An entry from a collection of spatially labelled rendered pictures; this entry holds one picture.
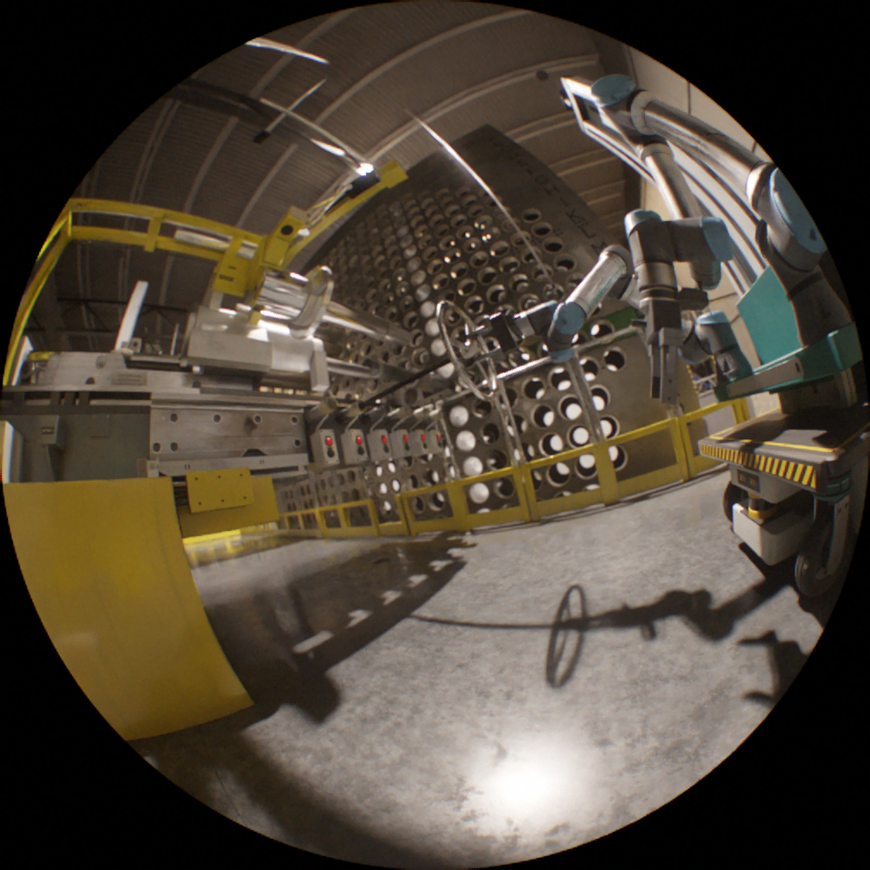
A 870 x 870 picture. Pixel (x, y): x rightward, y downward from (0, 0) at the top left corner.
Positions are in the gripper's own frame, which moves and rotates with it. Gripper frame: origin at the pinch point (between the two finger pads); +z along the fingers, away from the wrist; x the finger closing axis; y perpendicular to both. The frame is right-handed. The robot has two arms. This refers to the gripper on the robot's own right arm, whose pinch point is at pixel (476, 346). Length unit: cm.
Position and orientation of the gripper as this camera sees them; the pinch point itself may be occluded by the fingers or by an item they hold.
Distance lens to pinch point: 93.6
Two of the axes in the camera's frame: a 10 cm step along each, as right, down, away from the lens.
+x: -3.0, -9.5, 0.6
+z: -8.0, 2.8, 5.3
